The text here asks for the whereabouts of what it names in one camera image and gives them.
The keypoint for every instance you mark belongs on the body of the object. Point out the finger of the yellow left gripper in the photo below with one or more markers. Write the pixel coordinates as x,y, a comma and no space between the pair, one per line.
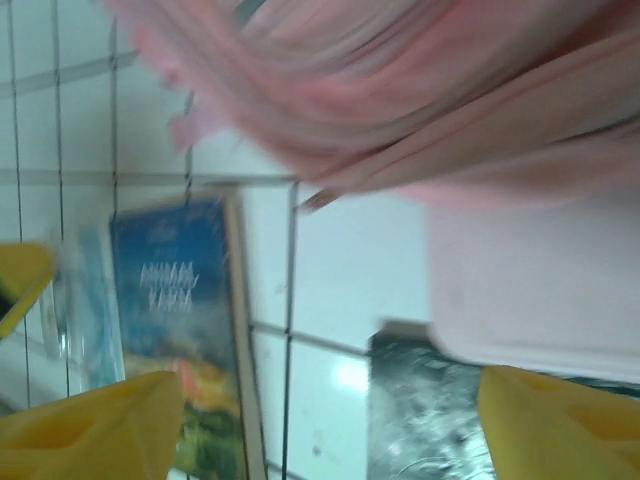
25,265

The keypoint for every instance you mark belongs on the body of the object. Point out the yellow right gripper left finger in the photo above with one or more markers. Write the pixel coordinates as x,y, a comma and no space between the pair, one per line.
90,435

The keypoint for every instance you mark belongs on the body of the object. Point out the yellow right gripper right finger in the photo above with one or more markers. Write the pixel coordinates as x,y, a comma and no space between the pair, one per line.
560,435

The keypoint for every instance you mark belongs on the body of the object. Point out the clear bag of blue pens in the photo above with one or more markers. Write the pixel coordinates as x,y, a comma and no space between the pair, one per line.
90,310

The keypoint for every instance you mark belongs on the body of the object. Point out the black glossy notebook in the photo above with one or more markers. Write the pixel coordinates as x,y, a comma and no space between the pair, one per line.
425,415

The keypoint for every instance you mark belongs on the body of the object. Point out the pink pencil case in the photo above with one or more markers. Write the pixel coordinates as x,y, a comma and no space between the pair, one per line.
525,300

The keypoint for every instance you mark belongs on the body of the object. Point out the blue cover book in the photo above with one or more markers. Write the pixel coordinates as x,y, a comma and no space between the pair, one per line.
170,290

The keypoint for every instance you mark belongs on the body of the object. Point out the pink student backpack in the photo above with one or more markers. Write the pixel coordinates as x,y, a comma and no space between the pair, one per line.
400,100

